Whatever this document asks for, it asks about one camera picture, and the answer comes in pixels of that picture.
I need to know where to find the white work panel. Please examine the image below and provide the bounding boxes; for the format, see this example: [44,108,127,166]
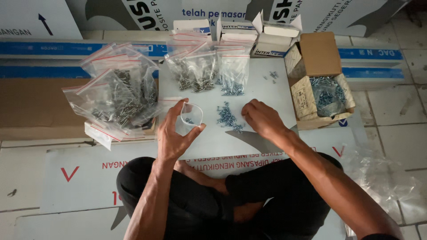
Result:
[158,58,298,161]

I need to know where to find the person's left hand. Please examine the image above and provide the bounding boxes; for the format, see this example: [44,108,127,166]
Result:
[156,98,207,162]

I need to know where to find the person's black trousers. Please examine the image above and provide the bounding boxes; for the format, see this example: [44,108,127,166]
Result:
[116,152,344,240]

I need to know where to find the clear liner bag of screws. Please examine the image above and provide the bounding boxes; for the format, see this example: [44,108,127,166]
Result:
[308,76,348,118]

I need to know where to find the white carton with blue label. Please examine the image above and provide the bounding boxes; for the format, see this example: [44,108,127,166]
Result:
[250,33,300,59]

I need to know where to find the large printed white sign panel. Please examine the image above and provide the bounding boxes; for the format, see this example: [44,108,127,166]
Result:
[65,0,412,38]

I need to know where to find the white floor panel red print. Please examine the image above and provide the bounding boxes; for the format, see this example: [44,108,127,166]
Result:
[39,127,368,215]

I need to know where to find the white sign panel with arrow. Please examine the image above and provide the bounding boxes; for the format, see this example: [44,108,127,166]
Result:
[0,0,83,40]

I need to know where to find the small clear zip bag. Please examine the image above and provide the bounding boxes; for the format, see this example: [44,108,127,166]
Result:
[180,102,203,128]

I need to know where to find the person's bare foot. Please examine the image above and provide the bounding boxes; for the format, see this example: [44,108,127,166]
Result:
[173,160,231,198]

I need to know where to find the closed white small carton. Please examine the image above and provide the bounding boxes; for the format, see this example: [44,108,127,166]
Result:
[173,19,213,38]

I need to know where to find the person's right hand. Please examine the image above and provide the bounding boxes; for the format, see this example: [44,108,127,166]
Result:
[241,99,295,144]

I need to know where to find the row of screw-filled zip bags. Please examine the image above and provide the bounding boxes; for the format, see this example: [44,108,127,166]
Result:
[164,31,251,97]

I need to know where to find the stack of blue-white long panels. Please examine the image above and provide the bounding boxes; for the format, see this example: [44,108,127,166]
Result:
[0,38,168,79]
[336,46,406,91]

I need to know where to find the white carton with raised flap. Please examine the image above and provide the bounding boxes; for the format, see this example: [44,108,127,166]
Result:
[216,13,259,43]

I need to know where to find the pile of loose silver screws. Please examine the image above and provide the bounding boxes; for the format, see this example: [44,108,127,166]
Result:
[216,102,246,133]

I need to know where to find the brown cardboard sheet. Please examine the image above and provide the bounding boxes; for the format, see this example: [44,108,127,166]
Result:
[0,78,159,141]

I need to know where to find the few scattered small screws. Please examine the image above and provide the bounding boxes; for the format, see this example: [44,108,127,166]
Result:
[263,71,279,84]

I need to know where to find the open brown cardboard box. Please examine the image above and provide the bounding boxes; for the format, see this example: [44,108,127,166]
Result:
[284,32,356,131]

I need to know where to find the open white carton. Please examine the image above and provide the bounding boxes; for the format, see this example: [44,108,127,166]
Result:
[252,9,303,39]

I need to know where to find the crumpled clear plastic sheet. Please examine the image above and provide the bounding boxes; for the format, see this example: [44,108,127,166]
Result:
[340,144,427,238]

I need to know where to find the heap of nail-filled zip bags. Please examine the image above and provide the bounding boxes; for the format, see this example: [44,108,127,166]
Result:
[62,42,161,151]

